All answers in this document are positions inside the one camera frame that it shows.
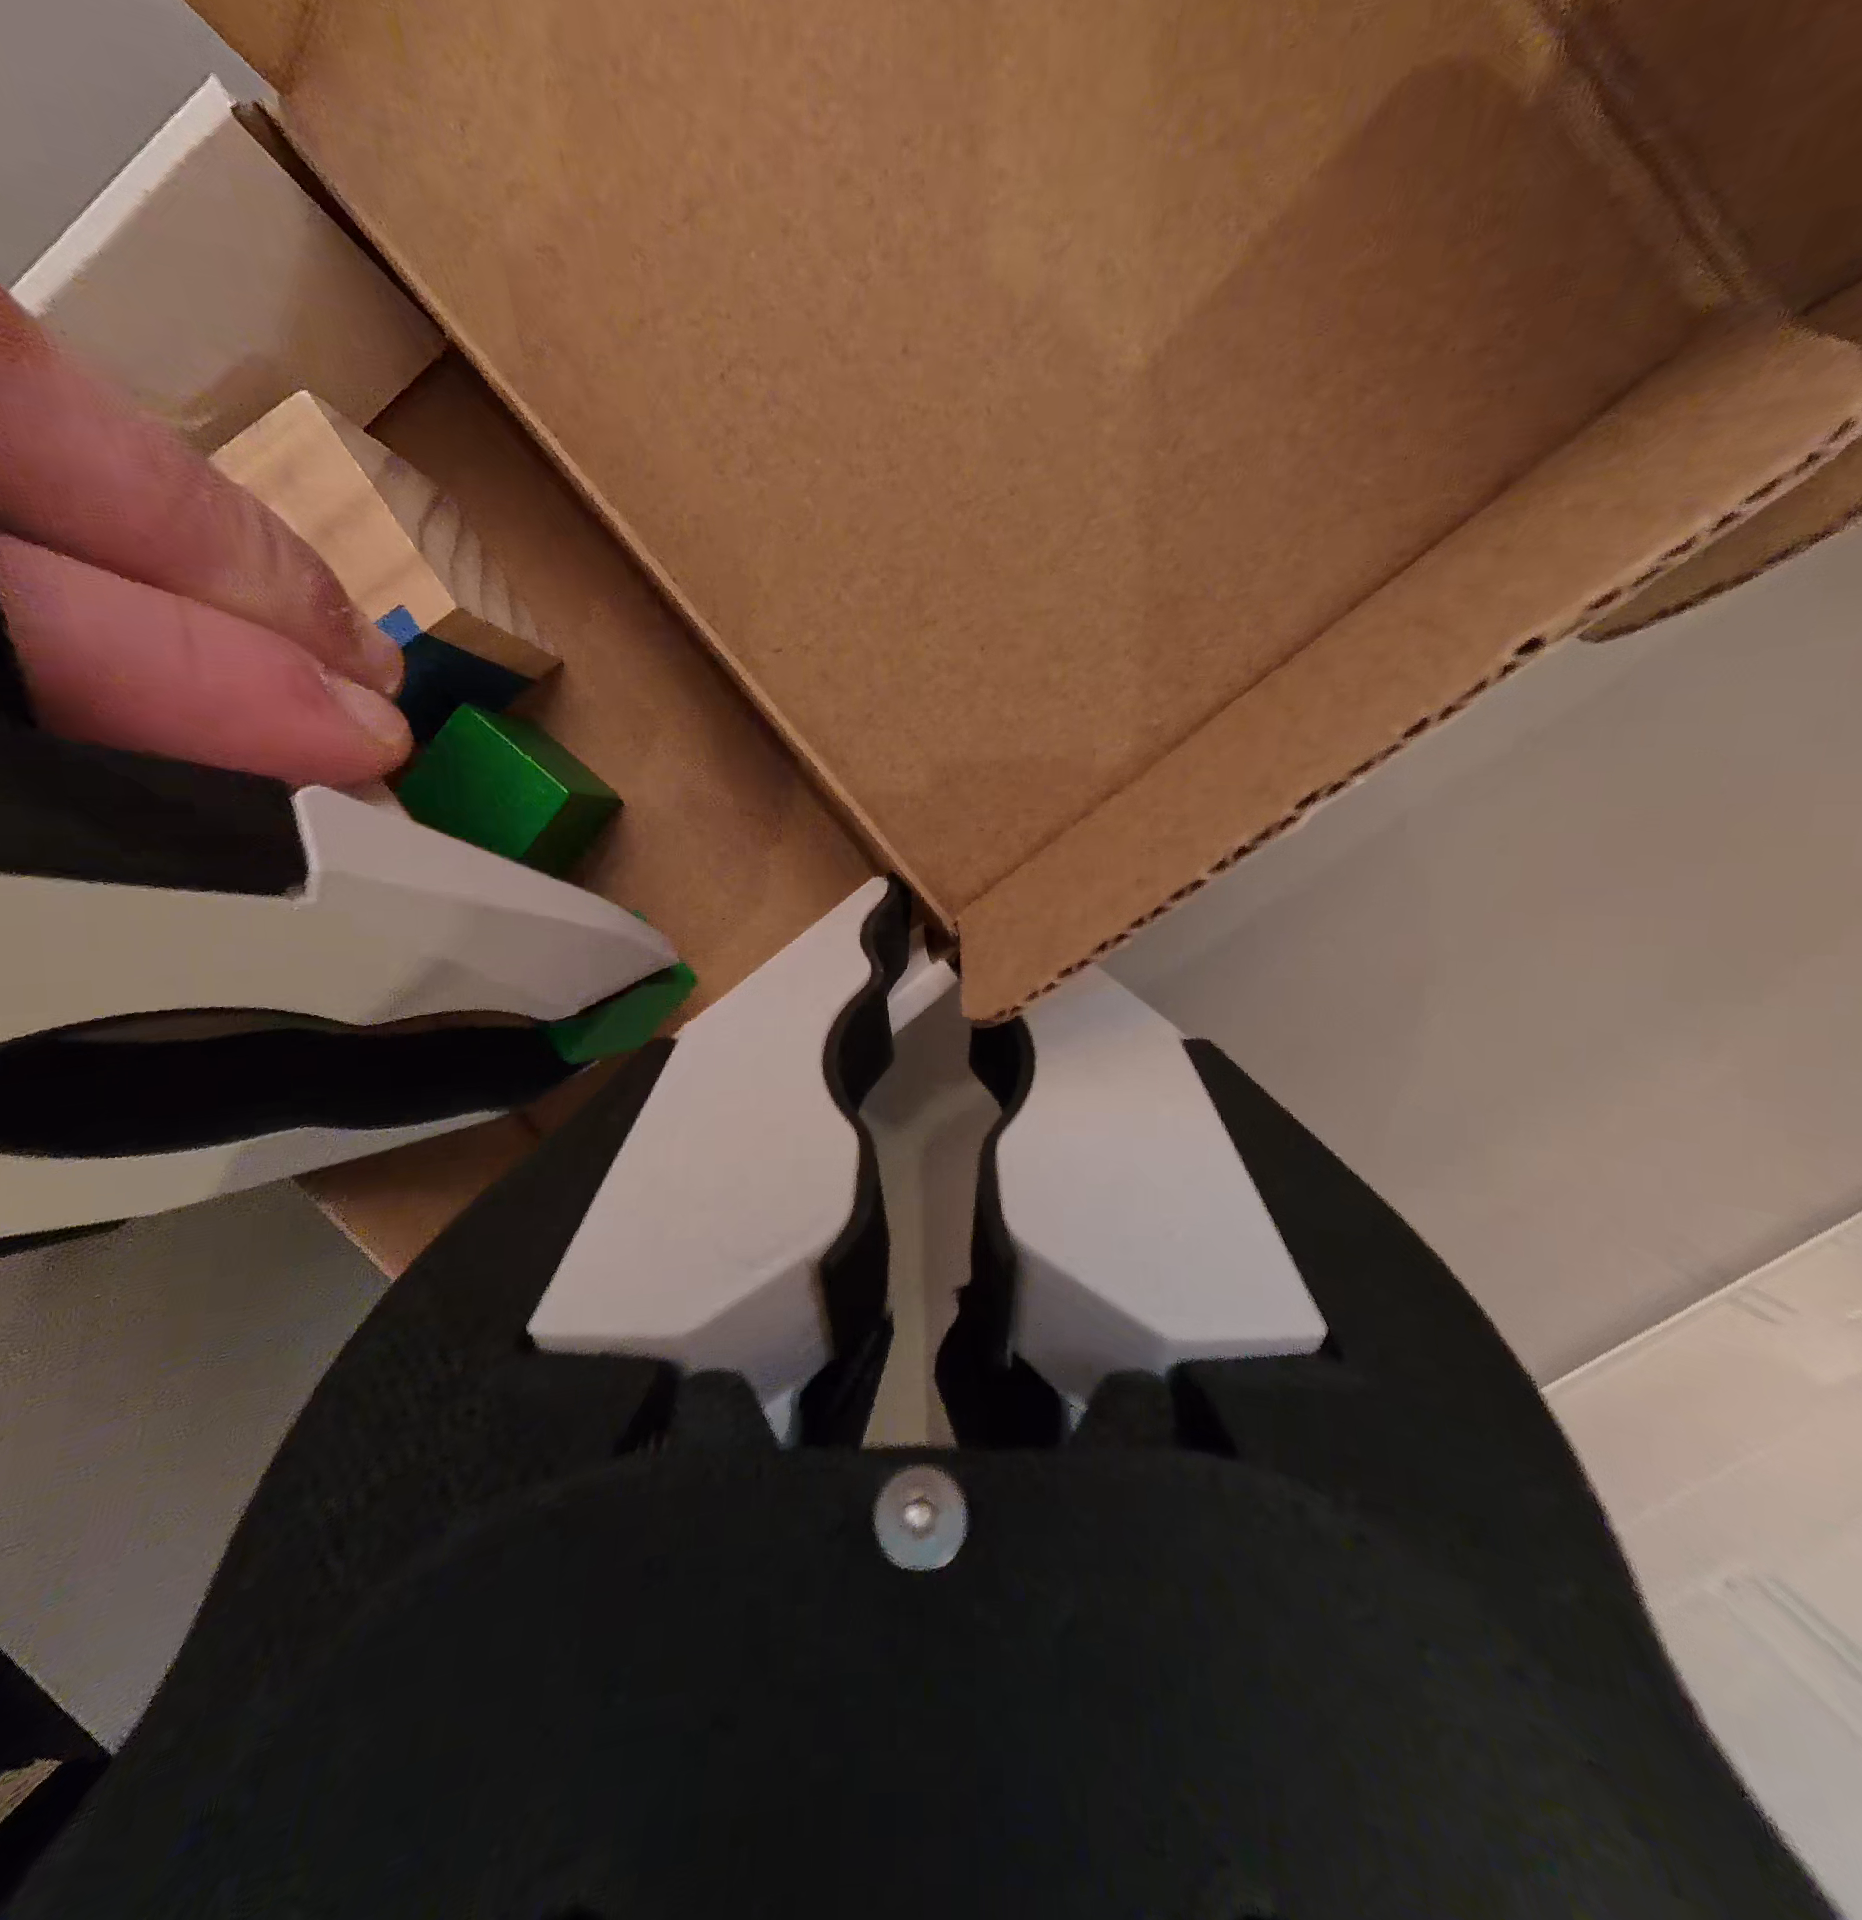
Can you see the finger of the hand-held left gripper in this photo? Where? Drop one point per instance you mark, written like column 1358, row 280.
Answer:
column 467, row 915
column 120, row 1185

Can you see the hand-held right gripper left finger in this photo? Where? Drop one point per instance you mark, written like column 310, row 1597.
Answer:
column 721, row 1201

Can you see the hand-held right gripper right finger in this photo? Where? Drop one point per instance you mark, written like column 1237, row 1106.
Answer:
column 1157, row 1201

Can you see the green cube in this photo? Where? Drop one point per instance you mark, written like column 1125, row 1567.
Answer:
column 505, row 781
column 631, row 1016

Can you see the wooden cube with blue tape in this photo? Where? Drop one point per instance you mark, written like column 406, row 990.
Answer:
column 347, row 494

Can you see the white cardboard box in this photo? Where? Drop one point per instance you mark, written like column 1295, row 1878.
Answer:
column 1096, row 450

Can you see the person's left hand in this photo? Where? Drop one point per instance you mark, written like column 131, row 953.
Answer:
column 150, row 600

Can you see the clear plastic storage bin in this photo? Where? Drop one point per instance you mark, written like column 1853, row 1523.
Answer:
column 1770, row 1500

